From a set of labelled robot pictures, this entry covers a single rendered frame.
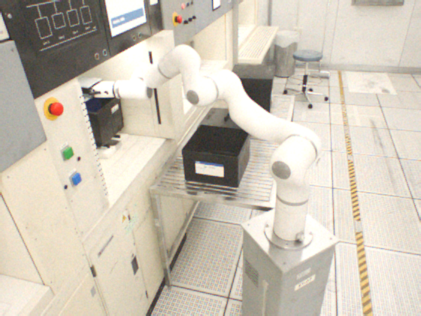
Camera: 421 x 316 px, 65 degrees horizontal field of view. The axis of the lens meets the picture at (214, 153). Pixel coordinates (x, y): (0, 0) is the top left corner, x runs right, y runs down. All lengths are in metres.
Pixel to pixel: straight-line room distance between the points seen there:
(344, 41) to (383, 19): 0.57
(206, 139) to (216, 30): 1.44
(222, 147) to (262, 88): 0.58
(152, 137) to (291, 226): 0.92
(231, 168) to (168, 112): 0.46
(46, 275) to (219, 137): 1.04
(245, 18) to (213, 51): 1.50
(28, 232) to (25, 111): 0.33
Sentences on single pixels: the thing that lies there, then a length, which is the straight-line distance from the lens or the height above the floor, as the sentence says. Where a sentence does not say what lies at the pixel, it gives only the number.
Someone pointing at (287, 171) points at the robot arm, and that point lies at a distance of 1.06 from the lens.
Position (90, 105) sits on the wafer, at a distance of 1.74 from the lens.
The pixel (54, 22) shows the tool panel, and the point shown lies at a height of 1.57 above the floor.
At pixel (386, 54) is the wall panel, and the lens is 5.81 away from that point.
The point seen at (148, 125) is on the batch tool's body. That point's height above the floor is 0.94.
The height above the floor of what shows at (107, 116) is 1.06.
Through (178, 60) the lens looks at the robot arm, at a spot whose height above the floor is 1.39.
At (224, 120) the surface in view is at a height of 0.87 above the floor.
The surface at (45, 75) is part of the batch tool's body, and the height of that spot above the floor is 1.45.
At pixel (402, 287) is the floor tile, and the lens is 2.37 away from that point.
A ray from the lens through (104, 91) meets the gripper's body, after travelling 1.60.
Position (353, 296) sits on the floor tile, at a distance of 2.22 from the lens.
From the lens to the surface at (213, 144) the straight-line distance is 1.81.
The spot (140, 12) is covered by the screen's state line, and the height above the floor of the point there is 1.51.
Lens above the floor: 1.73
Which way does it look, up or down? 32 degrees down
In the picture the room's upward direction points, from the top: 2 degrees counter-clockwise
